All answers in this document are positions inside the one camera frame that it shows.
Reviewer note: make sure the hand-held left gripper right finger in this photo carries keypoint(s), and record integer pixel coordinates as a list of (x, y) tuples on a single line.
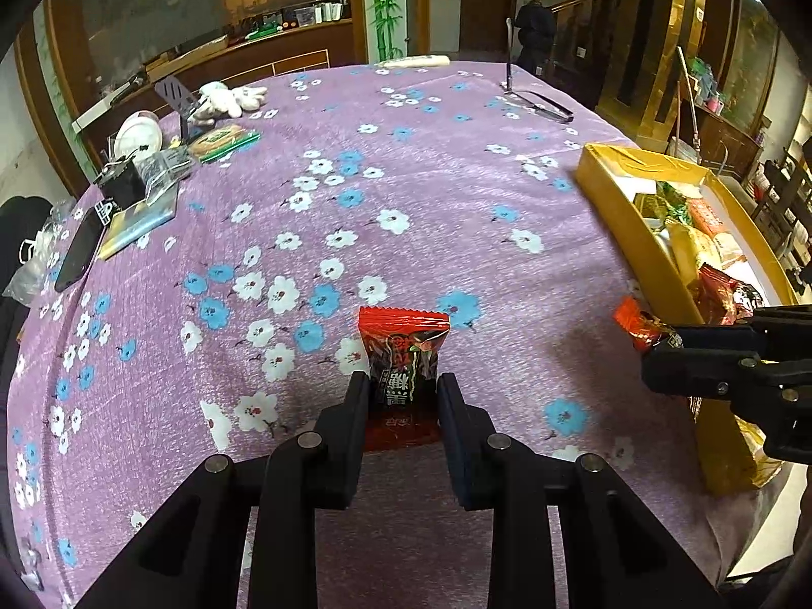
[(457, 438)]

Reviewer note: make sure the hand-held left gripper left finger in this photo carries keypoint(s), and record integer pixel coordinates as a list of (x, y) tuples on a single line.
[(358, 418)]

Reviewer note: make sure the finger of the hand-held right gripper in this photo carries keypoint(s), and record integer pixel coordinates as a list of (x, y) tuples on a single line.
[(783, 317), (698, 368)]

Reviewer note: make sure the red black candy packet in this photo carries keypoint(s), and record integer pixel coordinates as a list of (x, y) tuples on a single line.
[(403, 361), (748, 298)]

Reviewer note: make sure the red gold snack packet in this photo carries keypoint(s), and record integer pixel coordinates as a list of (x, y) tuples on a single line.
[(717, 292)]

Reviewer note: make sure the small red candy packet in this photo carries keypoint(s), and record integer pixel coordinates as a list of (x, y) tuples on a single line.
[(637, 323)]

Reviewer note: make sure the beige snack packet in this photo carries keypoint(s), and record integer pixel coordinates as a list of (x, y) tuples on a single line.
[(733, 247)]

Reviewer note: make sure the yellow biscuit packet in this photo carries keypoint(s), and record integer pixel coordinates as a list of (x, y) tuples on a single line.
[(688, 254)]

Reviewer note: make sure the orange-red snack packet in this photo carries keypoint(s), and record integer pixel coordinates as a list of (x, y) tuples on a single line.
[(707, 215)]

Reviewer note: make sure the green candy packet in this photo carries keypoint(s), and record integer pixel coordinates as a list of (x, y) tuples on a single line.
[(675, 193)]

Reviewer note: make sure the dark green snack packet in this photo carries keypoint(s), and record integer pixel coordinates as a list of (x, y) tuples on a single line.
[(647, 204)]

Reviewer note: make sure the yellow cardboard box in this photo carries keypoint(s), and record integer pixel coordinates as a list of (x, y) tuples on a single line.
[(618, 209)]

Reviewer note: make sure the dark wooden chairs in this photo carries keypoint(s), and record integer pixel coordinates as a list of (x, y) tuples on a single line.
[(790, 196)]

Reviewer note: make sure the cluttered wooden shelf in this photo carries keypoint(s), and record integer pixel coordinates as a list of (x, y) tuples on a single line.
[(714, 95)]

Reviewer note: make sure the purple floral tablecloth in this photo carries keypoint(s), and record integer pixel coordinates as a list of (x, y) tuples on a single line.
[(444, 171)]

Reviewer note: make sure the yellow blue booklet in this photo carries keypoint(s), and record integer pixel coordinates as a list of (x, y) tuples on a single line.
[(139, 222)]

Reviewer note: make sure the gold pillar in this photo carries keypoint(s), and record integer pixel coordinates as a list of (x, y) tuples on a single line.
[(660, 44)]

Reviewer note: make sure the green biscuit packet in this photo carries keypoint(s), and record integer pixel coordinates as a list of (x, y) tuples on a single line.
[(222, 141)]

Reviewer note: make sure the clear plastic bag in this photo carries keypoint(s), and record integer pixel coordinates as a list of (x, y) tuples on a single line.
[(163, 168)]

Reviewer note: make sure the black smartphone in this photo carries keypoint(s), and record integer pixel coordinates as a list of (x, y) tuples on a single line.
[(79, 250)]

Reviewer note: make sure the small black box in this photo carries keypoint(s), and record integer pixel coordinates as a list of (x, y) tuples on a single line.
[(124, 187)]

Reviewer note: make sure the wooden stair railing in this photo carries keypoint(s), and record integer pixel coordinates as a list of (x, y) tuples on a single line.
[(587, 32)]

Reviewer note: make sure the white work gloves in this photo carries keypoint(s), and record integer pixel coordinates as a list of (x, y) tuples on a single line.
[(225, 98)]

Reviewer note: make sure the white plastic tub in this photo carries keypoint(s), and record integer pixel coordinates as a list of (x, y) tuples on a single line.
[(139, 136)]

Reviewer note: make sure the white plastic bag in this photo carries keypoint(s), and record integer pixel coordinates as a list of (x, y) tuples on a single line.
[(32, 260)]

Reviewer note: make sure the grey spatula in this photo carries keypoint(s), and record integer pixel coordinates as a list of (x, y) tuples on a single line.
[(177, 98)]

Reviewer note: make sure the thin metal stand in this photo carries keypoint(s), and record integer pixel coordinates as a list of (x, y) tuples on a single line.
[(509, 51)]

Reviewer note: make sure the wooden counter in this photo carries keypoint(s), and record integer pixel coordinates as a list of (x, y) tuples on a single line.
[(266, 54)]

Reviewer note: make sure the black chair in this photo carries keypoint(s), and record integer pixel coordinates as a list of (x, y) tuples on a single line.
[(22, 209)]

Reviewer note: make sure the wooden door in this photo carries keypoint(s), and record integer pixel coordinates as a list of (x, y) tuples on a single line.
[(488, 0)]

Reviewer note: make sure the glass partition window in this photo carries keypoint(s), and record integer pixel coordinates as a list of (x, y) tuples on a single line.
[(190, 0)]

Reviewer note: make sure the bamboo wall sticker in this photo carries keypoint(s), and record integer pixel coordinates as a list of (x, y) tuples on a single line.
[(384, 6)]

